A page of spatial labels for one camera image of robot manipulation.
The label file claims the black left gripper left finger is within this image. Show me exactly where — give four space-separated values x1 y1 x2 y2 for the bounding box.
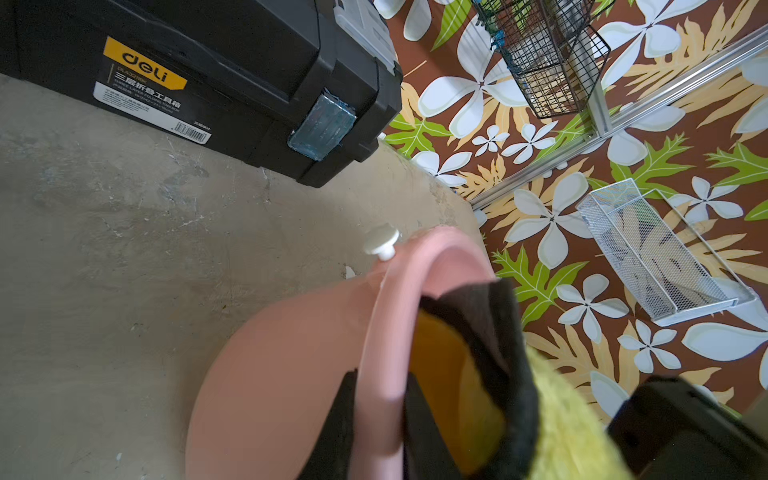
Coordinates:
297 370 358 480

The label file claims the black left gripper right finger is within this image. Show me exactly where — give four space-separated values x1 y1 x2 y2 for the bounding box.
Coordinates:
403 373 462 480

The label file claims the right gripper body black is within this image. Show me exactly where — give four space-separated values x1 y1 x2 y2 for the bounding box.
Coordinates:
607 376 767 479

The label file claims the pink plastic bucket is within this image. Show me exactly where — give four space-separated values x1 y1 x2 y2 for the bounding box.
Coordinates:
185 226 494 479

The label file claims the yellow microfiber cloth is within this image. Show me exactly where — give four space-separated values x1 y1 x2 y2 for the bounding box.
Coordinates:
408 279 632 479

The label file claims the black plastic toolbox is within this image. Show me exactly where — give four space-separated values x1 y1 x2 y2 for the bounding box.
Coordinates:
1 1 402 188

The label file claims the white bucket handle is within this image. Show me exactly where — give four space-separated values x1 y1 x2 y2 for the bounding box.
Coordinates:
363 223 400 262

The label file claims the black wire basket back wall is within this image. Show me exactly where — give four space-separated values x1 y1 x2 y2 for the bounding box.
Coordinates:
472 0 611 119

